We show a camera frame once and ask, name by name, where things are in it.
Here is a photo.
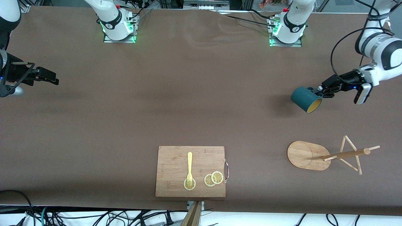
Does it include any wooden cutting board metal handle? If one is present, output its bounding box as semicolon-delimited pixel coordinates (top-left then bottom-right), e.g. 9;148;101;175
155;146;229;198

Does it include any wooden mug rack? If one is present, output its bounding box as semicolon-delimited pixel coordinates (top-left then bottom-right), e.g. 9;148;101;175
287;135;380;175

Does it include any short black table cable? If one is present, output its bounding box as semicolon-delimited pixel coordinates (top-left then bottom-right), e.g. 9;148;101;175
250;9;271;20

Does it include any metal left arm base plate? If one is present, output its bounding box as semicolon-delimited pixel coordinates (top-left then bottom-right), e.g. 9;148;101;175
269;38;302;47

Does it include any wooden beam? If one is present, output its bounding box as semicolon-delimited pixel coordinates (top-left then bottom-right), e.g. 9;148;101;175
181;201;203;226

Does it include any thick black looped cable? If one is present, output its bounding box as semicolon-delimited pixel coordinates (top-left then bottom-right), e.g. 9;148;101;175
0;190;35;226

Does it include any long black table cable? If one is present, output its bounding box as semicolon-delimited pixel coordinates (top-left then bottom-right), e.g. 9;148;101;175
220;12;277;29

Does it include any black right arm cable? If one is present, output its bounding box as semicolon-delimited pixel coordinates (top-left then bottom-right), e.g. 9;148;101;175
0;62;34;94

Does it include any brown table cover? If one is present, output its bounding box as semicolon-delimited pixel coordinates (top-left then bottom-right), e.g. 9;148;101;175
0;6;402;216

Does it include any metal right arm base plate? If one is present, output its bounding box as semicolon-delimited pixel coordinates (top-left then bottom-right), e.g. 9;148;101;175
103;33;137;43

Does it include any teal mug yellow inside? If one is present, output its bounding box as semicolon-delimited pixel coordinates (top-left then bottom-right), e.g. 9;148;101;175
290;86;323;114

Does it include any yellow plastic fork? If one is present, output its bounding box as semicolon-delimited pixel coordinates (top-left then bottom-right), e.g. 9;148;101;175
186;152;193;188

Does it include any grey power strip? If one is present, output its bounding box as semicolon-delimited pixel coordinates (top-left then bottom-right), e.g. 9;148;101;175
184;0;230;10

